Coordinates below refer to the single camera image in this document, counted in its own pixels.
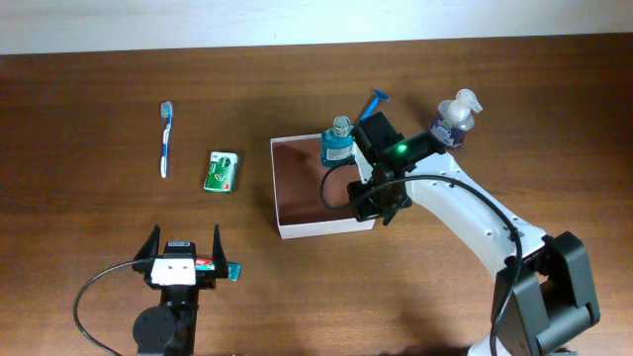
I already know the teal mouthwash bottle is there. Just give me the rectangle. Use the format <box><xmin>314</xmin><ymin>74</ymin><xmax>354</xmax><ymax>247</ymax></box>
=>
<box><xmin>320</xmin><ymin>116</ymin><xmax>354</xmax><ymax>167</ymax></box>

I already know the pink open cardboard box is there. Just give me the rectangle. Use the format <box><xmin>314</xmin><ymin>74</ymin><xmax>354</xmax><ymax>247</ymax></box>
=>
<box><xmin>270</xmin><ymin>133</ymin><xmax>375</xmax><ymax>239</ymax></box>

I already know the blue disposable razor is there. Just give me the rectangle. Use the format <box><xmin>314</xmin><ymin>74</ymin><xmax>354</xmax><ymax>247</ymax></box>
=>
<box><xmin>359</xmin><ymin>89</ymin><xmax>391</xmax><ymax>121</ymax></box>

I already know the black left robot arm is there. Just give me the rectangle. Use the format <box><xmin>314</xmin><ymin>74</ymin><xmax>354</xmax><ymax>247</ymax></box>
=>
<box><xmin>133</xmin><ymin>225</ymin><xmax>229</xmax><ymax>355</ymax></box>

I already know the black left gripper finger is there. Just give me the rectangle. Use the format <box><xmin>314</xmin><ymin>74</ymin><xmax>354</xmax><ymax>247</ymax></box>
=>
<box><xmin>134</xmin><ymin>224</ymin><xmax>160</xmax><ymax>261</ymax></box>
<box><xmin>212</xmin><ymin>224</ymin><xmax>229</xmax><ymax>279</ymax></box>

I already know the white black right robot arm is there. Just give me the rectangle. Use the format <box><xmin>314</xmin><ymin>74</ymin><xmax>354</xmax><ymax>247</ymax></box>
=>
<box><xmin>347</xmin><ymin>113</ymin><xmax>600</xmax><ymax>355</ymax></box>

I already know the toothpaste tube under gripper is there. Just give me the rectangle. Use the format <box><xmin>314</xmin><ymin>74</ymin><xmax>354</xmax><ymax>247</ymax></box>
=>
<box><xmin>195</xmin><ymin>257</ymin><xmax>241</xmax><ymax>282</ymax></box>

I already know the blue white toothbrush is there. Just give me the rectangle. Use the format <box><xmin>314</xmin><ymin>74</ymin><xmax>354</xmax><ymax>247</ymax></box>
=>
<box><xmin>160</xmin><ymin>101</ymin><xmax>174</xmax><ymax>179</ymax></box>

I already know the green Dettol soap box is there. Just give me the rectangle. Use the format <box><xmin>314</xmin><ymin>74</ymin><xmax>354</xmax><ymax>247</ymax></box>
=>
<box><xmin>203</xmin><ymin>151</ymin><xmax>238</xmax><ymax>193</ymax></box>

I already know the purple pump soap bottle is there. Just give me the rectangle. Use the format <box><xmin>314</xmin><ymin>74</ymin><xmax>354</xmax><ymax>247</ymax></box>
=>
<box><xmin>429</xmin><ymin>88</ymin><xmax>483</xmax><ymax>149</ymax></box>

